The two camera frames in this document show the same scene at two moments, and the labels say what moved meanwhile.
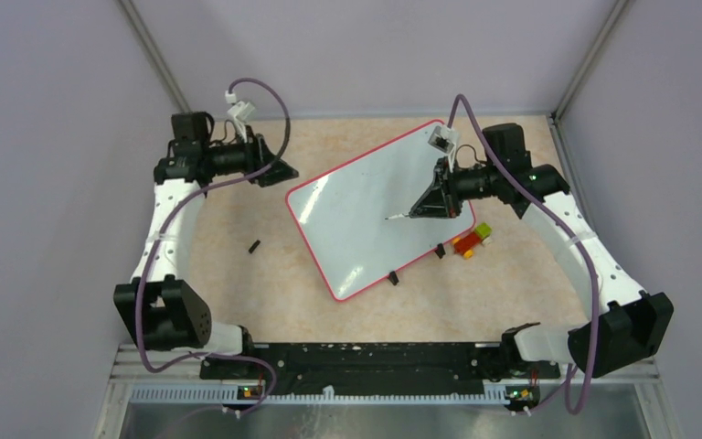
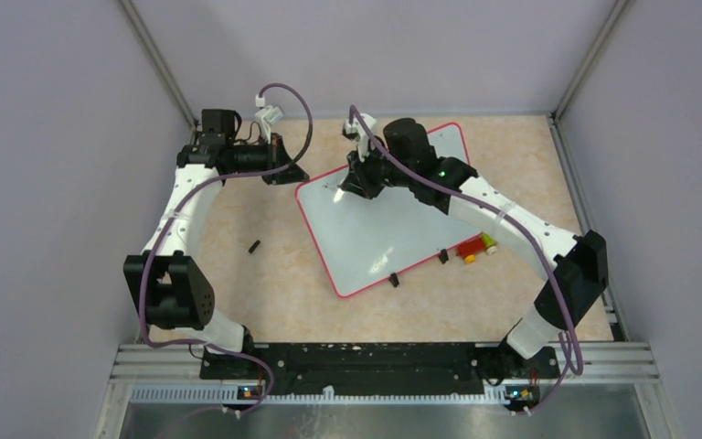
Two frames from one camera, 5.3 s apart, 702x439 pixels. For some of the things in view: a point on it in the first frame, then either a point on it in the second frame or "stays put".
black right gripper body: [446, 186] to [373, 174]
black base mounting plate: [383, 369] stays put
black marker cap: [254, 246] stays put
